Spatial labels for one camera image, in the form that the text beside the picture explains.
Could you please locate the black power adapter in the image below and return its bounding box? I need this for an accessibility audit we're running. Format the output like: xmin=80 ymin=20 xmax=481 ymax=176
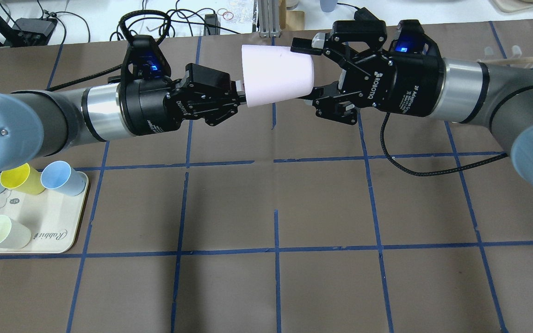
xmin=353 ymin=7 xmax=385 ymax=24

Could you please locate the blue cup on side table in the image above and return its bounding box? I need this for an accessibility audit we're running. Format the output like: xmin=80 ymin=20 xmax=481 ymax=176
xmin=319 ymin=0 xmax=338 ymax=13

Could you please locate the wooden mug tree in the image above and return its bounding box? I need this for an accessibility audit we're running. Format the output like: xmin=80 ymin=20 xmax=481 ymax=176
xmin=279 ymin=0 xmax=305 ymax=31

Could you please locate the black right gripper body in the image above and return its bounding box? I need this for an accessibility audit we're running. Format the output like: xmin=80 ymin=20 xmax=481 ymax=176
xmin=339 ymin=50 xmax=446 ymax=117

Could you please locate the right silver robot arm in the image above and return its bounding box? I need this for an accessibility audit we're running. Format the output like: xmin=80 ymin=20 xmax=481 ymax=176
xmin=291 ymin=19 xmax=533 ymax=186

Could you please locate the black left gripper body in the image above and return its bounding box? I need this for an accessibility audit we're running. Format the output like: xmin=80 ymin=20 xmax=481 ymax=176
xmin=120 ymin=76 xmax=185 ymax=136

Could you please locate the pale green plastic cup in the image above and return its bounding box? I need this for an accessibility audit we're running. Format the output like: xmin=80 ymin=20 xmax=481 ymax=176
xmin=0 ymin=215 xmax=31 ymax=249

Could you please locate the pink plastic cup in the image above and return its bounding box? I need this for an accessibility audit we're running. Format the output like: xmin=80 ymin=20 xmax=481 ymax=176
xmin=241 ymin=45 xmax=314 ymax=107

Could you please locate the aluminium frame post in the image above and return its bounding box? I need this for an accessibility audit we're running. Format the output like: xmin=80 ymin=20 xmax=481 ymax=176
xmin=256 ymin=0 xmax=281 ymax=37

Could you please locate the cream rabbit tray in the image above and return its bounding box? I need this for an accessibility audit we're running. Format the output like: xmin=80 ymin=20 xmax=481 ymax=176
xmin=0 ymin=172 xmax=89 ymax=254

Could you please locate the yellow plastic cup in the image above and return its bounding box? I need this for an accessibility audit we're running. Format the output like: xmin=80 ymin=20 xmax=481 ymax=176
xmin=0 ymin=163 xmax=46 ymax=195

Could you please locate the beige tray with plate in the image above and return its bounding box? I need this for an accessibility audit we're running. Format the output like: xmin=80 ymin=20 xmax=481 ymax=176
xmin=491 ymin=0 xmax=533 ymax=13

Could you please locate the black camera on stand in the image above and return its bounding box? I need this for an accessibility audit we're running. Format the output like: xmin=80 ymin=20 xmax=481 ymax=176
xmin=0 ymin=0 xmax=58 ymax=47

